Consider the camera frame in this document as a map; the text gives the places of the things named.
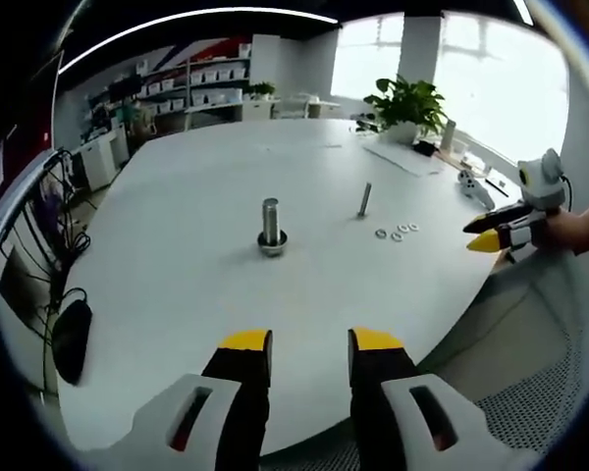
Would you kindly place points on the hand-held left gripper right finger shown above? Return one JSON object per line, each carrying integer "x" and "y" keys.
{"x": 397, "y": 422}

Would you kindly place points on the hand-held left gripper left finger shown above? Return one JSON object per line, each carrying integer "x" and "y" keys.
{"x": 226, "y": 417}

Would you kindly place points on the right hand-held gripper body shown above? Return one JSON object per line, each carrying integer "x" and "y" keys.
{"x": 545, "y": 181}

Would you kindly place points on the thin threaded steel stud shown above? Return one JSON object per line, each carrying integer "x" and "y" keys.
{"x": 365, "y": 198}

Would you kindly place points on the large black washer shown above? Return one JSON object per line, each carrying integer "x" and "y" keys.
{"x": 260, "y": 240}

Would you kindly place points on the thick threaded steel stud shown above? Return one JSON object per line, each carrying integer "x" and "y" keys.
{"x": 271, "y": 216}

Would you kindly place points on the person's right hand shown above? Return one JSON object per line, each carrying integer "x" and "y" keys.
{"x": 557, "y": 230}

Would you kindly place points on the white game controller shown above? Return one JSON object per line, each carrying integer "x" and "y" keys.
{"x": 468, "y": 182}

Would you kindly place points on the white cylinder bottle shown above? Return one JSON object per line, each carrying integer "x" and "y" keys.
{"x": 448, "y": 135}

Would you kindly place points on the small black box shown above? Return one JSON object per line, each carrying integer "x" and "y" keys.
{"x": 424, "y": 147}

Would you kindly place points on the grey mesh office chair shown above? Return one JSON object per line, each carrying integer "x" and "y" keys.
{"x": 530, "y": 353}

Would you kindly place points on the large potted green plant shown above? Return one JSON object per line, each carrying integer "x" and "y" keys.
{"x": 412, "y": 105}

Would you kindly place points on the small trailing plant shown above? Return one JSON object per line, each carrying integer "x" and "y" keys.
{"x": 368, "y": 123}

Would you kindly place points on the black oval object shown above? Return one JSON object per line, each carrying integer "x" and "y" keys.
{"x": 71, "y": 343}

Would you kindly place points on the small shelf-side green plant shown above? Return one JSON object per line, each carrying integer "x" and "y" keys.
{"x": 262, "y": 89}

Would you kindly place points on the purple bag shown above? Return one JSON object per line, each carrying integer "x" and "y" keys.
{"x": 50, "y": 201}

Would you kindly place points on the white cabinet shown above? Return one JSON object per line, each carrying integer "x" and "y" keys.
{"x": 98, "y": 159}

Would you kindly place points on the white workbench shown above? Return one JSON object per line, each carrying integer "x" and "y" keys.
{"x": 213, "y": 104}

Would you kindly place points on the curved ceiling light strip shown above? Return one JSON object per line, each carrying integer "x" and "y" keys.
{"x": 235, "y": 11}

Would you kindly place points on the wall shelf with white bins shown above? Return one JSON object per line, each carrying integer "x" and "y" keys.
{"x": 211, "y": 76}

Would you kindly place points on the black wall screen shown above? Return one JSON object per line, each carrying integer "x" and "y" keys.
{"x": 125, "y": 89}

